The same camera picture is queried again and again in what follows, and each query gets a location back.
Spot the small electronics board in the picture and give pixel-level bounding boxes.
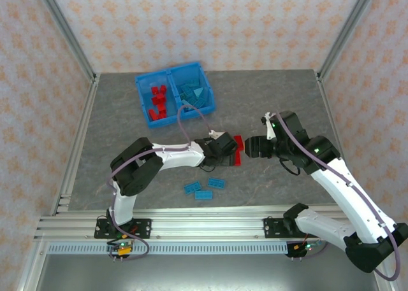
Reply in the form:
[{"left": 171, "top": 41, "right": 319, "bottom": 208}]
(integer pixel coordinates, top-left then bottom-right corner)
[
  {"left": 286, "top": 238, "right": 323, "bottom": 262},
  {"left": 106, "top": 238, "right": 134, "bottom": 262}
]

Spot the grey metal lower panel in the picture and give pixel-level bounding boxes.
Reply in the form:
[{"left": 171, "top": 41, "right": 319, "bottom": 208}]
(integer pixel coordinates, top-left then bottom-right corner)
[{"left": 33, "top": 254, "right": 383, "bottom": 291}]

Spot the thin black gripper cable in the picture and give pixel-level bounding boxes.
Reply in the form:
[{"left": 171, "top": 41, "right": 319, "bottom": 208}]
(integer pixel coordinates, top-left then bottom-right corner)
[
  {"left": 279, "top": 159, "right": 302, "bottom": 176},
  {"left": 199, "top": 163, "right": 221, "bottom": 174}
]

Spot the aluminium side rail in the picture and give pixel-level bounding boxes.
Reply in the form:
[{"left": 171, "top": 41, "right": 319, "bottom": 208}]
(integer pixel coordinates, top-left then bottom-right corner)
[
  {"left": 315, "top": 70, "right": 354, "bottom": 177},
  {"left": 49, "top": 73, "right": 101, "bottom": 217}
]

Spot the wide aluminium base rail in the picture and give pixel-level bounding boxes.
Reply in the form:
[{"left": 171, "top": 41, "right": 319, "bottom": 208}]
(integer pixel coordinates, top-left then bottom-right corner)
[{"left": 33, "top": 206, "right": 351, "bottom": 243}]

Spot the grey slotted cable duct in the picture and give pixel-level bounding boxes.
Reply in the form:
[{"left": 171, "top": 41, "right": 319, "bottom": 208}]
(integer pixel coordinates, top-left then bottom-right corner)
[{"left": 47, "top": 242, "right": 289, "bottom": 255}]

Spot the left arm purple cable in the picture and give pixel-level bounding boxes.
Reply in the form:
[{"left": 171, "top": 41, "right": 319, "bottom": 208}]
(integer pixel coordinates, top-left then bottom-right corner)
[{"left": 106, "top": 105, "right": 215, "bottom": 262}]

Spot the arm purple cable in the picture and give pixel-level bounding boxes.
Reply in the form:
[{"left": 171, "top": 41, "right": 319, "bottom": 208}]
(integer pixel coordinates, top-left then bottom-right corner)
[
  {"left": 273, "top": 111, "right": 402, "bottom": 281},
  {"left": 106, "top": 105, "right": 215, "bottom": 262}
]

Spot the aluminium frame post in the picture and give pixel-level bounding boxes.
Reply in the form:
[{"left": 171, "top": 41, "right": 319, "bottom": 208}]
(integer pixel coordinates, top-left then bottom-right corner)
[
  {"left": 33, "top": 0, "right": 98, "bottom": 83},
  {"left": 317, "top": 0, "right": 382, "bottom": 82}
]

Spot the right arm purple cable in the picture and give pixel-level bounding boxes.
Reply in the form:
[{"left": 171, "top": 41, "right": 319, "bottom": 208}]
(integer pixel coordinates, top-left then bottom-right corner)
[{"left": 273, "top": 111, "right": 402, "bottom": 281}]

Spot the aluminium frame leg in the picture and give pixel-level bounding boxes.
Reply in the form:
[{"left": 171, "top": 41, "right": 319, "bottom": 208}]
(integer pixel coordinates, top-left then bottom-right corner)
[
  {"left": 17, "top": 239, "right": 48, "bottom": 291},
  {"left": 371, "top": 268, "right": 396, "bottom": 291}
]

